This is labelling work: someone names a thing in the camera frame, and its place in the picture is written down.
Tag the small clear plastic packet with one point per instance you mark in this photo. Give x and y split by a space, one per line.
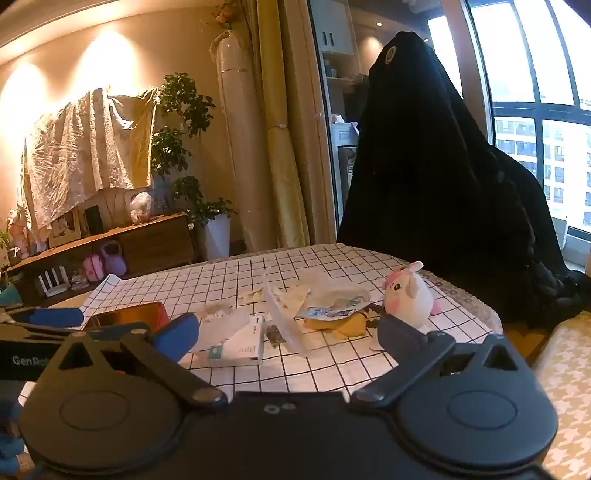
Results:
217 317

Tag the beige shell cushion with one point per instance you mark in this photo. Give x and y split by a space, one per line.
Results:
115 205

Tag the red metal tin box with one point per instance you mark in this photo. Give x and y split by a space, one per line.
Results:
134 314

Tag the wooden media cabinet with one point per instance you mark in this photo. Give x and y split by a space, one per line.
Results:
152 244

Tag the clear plastic bag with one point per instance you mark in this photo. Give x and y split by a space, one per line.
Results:
286 318

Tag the white standing air conditioner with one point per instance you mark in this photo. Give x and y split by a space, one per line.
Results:
242 138

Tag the person's left hand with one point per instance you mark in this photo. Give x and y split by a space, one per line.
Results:
9 429

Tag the yellow plush toy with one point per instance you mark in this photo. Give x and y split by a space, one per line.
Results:
337 328

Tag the small dark packet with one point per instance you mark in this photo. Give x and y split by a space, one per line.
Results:
274 336

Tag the black draped cloth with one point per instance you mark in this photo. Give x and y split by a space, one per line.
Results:
429 175

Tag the houndstooth cushion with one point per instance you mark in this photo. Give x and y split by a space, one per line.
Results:
565 383

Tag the purple kettlebell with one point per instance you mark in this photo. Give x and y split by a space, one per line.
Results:
114 263

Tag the wooden photo frame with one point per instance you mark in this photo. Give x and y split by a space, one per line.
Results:
64 228

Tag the green plant in white pot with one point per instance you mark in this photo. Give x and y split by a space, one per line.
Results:
217 235

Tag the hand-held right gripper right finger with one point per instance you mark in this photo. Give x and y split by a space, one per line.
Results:
401 337

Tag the black speaker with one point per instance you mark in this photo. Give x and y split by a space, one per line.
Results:
94 220

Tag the large window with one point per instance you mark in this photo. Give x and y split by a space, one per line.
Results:
535 69

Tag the beige curtain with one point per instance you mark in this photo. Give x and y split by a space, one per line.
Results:
309 115

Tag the white printed carton box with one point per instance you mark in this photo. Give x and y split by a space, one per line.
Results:
242 344

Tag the pink doll figure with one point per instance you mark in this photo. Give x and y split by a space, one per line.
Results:
18 230

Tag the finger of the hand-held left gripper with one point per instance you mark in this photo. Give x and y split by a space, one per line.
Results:
115 328
55 316

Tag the pale floral hanging sheet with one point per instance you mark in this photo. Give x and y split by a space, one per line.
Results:
83 152

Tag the white pink plush toy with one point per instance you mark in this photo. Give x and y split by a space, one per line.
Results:
411 295

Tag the white wall cabinet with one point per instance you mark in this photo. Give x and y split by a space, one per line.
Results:
332 27

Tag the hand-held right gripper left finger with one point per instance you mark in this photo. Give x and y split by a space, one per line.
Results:
178 337

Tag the white router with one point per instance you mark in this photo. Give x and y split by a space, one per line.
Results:
54 284

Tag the teal stool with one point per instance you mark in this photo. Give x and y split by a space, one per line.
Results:
9 295

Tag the yellow curtain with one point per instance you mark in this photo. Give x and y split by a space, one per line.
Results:
281 138

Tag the pink artificial flowers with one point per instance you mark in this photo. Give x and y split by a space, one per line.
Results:
226 11

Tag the plush in plastic bag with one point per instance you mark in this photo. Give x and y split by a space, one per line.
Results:
141 207

